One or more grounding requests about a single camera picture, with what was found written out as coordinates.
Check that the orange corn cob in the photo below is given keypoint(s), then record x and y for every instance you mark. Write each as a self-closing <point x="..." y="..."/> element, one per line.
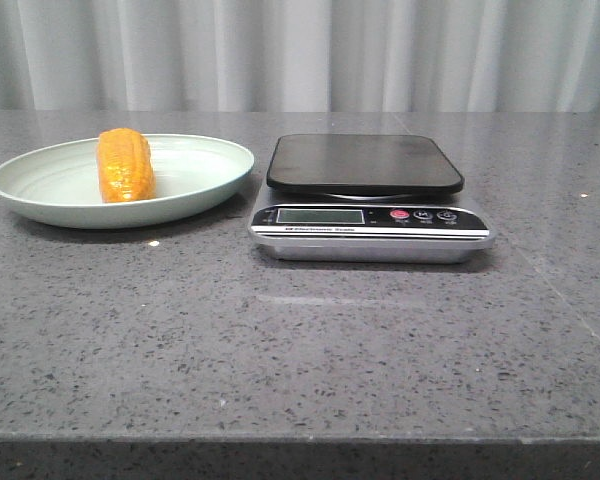
<point x="125" y="171"/>

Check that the silver digital kitchen scale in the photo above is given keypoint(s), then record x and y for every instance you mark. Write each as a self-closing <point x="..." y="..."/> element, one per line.
<point x="366" y="198"/>

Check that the pale green plate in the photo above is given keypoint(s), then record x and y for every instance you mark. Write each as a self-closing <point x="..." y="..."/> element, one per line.
<point x="58" y="185"/>

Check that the white curtain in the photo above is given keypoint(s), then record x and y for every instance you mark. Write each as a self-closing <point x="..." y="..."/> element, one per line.
<point x="301" y="56"/>

